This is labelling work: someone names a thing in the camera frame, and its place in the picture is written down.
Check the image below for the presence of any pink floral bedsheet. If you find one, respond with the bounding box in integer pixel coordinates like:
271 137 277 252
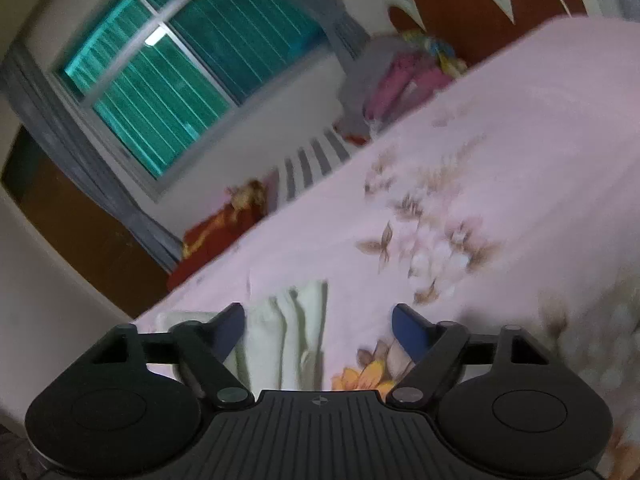
131 14 640 478

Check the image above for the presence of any brown wooden door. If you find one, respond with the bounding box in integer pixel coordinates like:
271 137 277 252
1 128 167 318

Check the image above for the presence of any right grey curtain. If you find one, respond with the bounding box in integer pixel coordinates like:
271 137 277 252
244 0 374 66

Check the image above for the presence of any striped pillow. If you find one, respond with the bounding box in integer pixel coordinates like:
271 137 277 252
264 130 358 214

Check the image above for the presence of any left grey curtain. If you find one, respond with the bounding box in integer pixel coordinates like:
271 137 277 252
1 41 181 273

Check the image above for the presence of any stack of folded clothes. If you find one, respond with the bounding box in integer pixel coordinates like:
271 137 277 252
333 29 468 145

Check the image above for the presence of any grey curtain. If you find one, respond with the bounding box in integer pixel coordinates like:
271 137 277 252
1 41 181 273
244 0 374 66

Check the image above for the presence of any white knit sweater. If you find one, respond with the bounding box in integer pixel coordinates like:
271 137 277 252
138 278 328 394

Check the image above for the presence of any red yellow pillow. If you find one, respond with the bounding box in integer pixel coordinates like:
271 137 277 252
167 180 267 292

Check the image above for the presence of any window with green shutters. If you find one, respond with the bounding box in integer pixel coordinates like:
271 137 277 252
55 0 326 196

